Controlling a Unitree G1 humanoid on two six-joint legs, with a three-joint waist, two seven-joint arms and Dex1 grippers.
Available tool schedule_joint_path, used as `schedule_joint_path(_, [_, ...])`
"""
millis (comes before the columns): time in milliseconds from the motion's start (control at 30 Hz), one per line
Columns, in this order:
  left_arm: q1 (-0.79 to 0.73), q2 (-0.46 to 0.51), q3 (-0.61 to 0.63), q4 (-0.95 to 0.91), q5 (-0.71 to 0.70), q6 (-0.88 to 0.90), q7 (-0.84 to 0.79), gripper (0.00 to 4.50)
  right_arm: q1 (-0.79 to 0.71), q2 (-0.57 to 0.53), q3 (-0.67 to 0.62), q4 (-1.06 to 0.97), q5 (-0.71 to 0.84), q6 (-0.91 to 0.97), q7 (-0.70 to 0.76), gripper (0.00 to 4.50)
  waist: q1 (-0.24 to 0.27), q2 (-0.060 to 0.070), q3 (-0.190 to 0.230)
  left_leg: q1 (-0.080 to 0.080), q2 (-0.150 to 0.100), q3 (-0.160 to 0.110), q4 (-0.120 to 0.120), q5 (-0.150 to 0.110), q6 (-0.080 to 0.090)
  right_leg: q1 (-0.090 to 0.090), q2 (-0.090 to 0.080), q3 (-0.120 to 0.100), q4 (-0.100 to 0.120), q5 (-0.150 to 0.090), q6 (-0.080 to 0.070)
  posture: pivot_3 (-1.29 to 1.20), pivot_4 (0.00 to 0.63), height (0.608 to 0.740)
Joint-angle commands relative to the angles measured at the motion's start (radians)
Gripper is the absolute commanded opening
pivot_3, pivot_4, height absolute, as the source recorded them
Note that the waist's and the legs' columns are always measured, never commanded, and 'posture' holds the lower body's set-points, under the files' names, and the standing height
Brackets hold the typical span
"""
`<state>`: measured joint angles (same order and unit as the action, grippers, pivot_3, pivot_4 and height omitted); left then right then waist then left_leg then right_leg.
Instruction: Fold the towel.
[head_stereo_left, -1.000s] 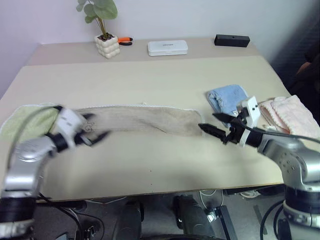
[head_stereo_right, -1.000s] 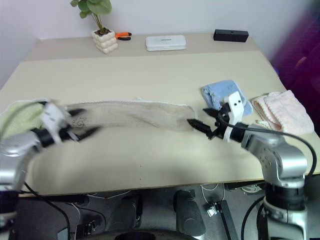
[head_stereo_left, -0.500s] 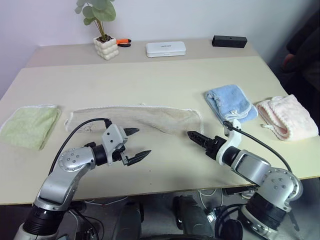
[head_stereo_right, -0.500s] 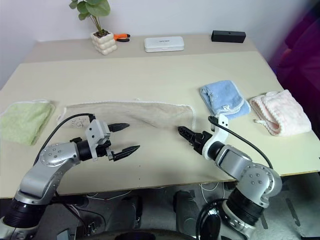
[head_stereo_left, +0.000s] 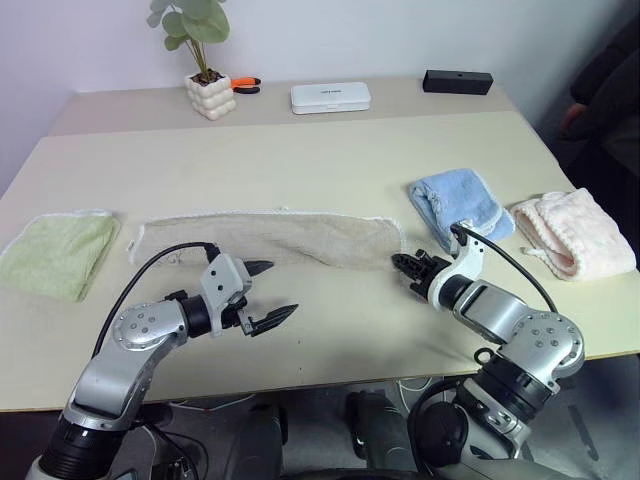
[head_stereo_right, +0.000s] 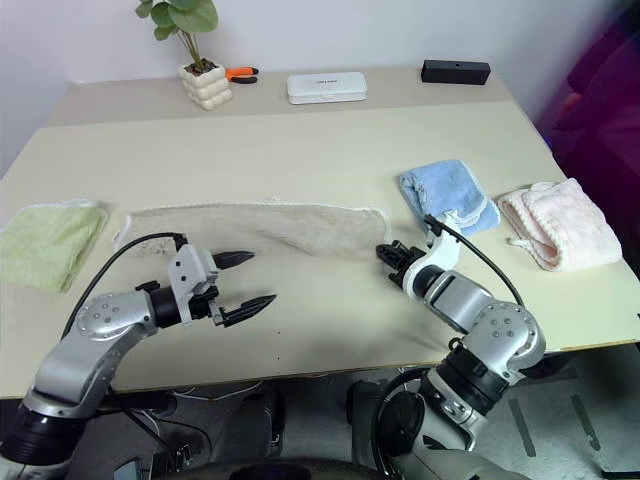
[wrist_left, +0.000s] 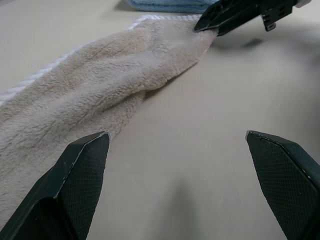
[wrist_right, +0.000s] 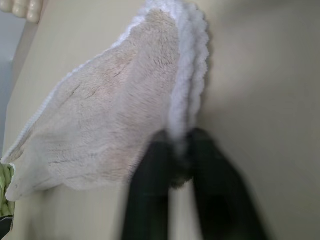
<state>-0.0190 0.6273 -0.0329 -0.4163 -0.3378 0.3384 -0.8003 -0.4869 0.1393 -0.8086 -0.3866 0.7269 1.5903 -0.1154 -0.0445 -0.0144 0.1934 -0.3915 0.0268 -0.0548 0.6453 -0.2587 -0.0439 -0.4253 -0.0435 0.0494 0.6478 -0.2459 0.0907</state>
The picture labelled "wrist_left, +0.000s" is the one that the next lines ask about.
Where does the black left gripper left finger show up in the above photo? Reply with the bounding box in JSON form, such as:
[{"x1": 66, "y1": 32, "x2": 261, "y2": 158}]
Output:
[{"x1": 0, "y1": 130, "x2": 111, "y2": 240}]

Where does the blue folded towel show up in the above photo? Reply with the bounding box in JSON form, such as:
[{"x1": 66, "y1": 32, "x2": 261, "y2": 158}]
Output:
[{"x1": 126, "y1": 0, "x2": 214, "y2": 15}]

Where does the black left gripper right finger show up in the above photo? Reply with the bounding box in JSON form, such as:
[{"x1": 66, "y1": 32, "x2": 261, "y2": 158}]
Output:
[{"x1": 245, "y1": 129, "x2": 320, "y2": 240}]

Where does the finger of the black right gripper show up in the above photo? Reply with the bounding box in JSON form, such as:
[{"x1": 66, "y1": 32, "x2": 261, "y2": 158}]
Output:
[
  {"x1": 216, "y1": 14, "x2": 265, "y2": 37},
  {"x1": 193, "y1": 0, "x2": 263, "y2": 33}
]

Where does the beige fluffy towel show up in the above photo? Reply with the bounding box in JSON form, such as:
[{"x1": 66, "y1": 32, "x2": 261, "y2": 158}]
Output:
[{"x1": 0, "y1": 14, "x2": 218, "y2": 235}]

